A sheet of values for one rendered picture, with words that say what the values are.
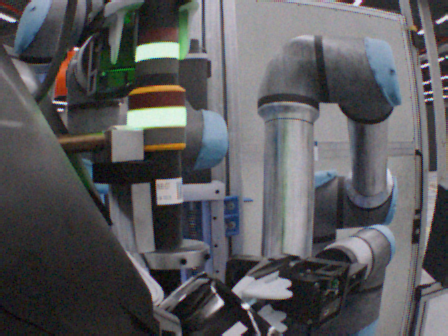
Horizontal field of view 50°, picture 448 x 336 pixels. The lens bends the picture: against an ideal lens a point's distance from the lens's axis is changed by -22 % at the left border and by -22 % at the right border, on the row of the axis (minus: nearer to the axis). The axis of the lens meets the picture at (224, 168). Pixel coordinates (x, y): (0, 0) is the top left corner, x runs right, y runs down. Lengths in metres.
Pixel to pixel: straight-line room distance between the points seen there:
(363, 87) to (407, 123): 1.81
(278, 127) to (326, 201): 0.38
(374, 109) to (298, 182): 0.18
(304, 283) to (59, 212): 0.45
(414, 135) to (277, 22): 0.87
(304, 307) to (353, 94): 0.37
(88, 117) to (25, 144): 0.50
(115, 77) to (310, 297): 0.31
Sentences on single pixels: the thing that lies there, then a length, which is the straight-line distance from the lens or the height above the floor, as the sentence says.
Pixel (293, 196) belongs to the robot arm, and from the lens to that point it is 0.81.
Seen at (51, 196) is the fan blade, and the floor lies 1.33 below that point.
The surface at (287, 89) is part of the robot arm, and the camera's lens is 0.84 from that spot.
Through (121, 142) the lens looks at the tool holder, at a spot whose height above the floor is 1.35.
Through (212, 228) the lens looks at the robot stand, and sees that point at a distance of 1.25.
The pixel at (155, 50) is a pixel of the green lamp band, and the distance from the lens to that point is 0.42.
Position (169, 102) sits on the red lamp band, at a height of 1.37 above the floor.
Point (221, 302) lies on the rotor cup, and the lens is 0.32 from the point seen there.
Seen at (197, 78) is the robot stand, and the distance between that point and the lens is 1.24.
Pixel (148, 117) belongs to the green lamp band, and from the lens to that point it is 0.41.
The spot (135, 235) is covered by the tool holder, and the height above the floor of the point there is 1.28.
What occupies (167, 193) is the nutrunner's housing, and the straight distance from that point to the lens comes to 0.42.
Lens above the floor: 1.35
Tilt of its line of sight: 3 degrees down
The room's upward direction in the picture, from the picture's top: 2 degrees counter-clockwise
